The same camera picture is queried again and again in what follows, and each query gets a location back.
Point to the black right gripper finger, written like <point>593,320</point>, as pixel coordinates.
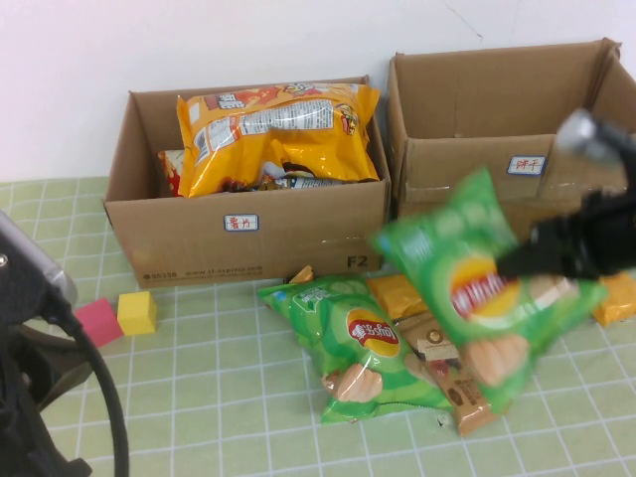
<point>546,248</point>

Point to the taped cardboard box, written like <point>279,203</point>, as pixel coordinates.
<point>472,99</point>

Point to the brown wafer bar packet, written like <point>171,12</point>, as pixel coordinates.
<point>467,402</point>

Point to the small orange snack packet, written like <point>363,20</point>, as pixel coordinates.
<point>302,275</point>

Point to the plain orange snack packet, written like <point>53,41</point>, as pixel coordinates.
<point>392,295</point>
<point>618,300</point>

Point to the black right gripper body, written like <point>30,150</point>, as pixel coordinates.
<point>611,233</point>

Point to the pink foam cube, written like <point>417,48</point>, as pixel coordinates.
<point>102,320</point>

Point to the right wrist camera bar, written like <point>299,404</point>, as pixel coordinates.
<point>591,134</point>

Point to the red and white snack bag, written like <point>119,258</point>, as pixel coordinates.
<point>170,169</point>

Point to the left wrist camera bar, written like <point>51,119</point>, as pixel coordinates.
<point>30,268</point>

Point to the green Lay's chip bag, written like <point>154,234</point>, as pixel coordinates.
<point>447,268</point>
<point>348,358</point>

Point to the cardboard box with F2 print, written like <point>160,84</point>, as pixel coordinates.
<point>199,243</point>

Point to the large orange chip bag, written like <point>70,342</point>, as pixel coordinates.
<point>298,144</point>

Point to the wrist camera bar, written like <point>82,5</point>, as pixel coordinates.
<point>30,268</point>
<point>591,134</point>

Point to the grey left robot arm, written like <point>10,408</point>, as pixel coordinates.
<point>25,407</point>

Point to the yellow foam cube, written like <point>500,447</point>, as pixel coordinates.
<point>138,315</point>

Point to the white label red handwriting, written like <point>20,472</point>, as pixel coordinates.
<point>242,222</point>
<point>525,165</point>

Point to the green checked tablecloth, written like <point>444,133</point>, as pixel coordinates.
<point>223,397</point>

